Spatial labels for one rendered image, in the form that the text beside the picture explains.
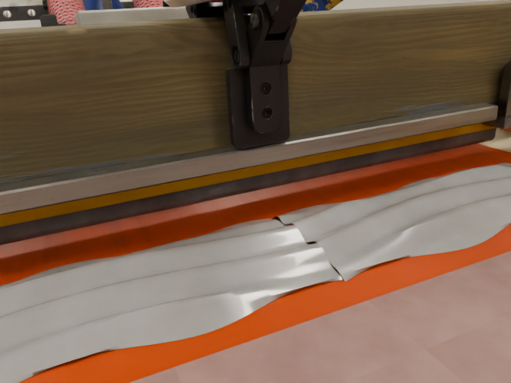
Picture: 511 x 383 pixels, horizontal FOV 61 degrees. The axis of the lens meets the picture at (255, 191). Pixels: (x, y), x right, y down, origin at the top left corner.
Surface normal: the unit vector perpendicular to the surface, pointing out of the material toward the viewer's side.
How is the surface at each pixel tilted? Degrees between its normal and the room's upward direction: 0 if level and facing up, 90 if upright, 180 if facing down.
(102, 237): 0
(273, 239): 33
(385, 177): 0
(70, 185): 90
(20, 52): 90
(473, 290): 0
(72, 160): 90
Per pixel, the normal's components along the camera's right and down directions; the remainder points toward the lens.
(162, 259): 0.10, -0.59
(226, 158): 0.40, 0.31
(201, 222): -0.06, -0.93
